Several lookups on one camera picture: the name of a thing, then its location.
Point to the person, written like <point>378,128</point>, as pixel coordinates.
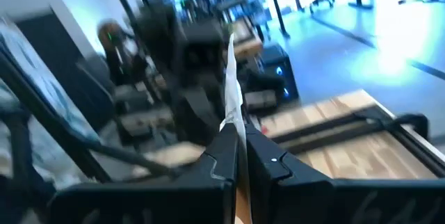
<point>111,34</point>

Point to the background wooden table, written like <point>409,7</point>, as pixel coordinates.
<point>247,46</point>

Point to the white patterned board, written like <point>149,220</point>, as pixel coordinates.
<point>52,92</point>

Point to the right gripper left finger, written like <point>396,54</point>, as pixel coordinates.
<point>222,161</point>

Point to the black metal table frame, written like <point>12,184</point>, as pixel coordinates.
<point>365,121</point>

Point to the black fabric panel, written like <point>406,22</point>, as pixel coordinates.
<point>69,60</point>

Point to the black computer tower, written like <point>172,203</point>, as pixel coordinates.
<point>278,60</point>

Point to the orange white Tazo tea bag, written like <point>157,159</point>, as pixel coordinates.
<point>232,88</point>

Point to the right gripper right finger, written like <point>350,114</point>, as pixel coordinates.
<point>278,178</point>

